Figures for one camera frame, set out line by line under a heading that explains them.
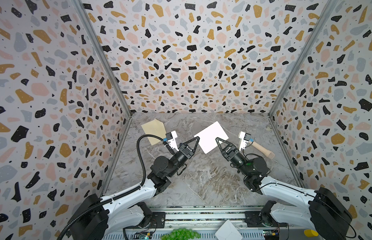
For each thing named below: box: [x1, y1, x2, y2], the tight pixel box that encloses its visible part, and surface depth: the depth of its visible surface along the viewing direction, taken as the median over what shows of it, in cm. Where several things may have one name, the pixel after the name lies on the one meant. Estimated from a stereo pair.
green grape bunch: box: [161, 227, 201, 240], surface depth 69 cm
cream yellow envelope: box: [141, 118, 167, 146], surface depth 115 cm
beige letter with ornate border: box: [194, 121, 229, 154], surface depth 67 cm
